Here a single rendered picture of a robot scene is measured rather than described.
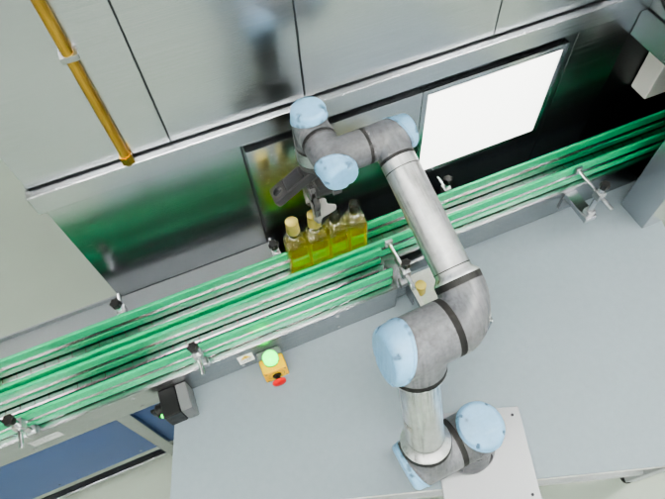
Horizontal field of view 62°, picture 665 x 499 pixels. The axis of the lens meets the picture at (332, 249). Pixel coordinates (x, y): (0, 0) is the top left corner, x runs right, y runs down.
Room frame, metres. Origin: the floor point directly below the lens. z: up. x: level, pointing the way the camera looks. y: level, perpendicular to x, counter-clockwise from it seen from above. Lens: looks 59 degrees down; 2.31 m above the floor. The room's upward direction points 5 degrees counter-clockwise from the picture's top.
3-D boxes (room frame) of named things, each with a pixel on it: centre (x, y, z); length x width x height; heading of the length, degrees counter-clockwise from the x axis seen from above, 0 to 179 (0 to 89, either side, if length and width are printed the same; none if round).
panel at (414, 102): (1.03, -0.24, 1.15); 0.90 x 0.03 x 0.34; 108
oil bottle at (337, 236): (0.82, -0.01, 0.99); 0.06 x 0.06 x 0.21; 18
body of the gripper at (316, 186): (0.81, 0.02, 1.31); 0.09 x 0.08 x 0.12; 108
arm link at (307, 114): (0.80, 0.02, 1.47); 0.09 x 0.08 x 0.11; 21
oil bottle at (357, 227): (0.84, -0.07, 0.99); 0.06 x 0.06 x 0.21; 17
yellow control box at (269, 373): (0.55, 0.20, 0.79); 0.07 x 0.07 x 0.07; 18
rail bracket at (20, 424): (0.37, 0.81, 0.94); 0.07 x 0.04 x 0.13; 18
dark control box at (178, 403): (0.46, 0.47, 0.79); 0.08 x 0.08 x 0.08; 18
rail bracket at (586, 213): (0.94, -0.80, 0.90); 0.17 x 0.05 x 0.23; 18
